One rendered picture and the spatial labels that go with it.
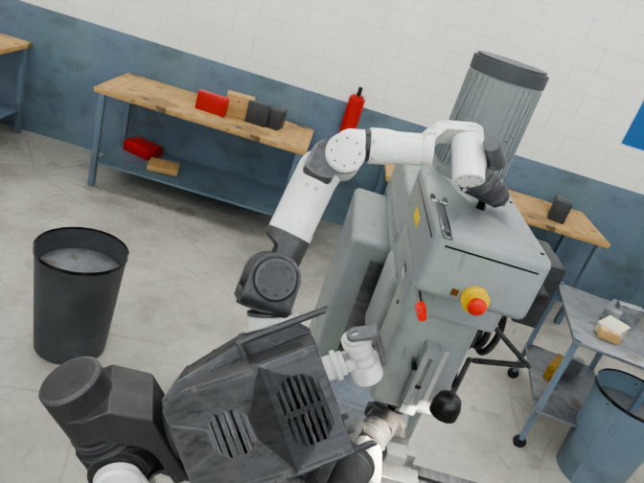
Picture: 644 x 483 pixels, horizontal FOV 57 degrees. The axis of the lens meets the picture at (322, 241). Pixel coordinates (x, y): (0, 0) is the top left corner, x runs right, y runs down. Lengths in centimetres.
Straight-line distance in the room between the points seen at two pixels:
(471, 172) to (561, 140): 483
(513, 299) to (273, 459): 62
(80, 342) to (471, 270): 253
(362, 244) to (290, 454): 98
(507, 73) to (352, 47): 409
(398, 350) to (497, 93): 69
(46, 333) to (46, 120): 340
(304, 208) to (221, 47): 466
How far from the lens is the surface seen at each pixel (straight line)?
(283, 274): 109
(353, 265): 193
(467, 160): 122
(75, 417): 114
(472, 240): 127
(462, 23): 563
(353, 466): 125
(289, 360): 101
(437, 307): 144
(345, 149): 114
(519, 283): 133
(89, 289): 322
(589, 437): 392
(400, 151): 119
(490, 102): 157
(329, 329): 206
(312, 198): 114
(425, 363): 152
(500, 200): 139
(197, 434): 109
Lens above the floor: 231
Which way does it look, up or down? 25 degrees down
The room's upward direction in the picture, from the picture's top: 18 degrees clockwise
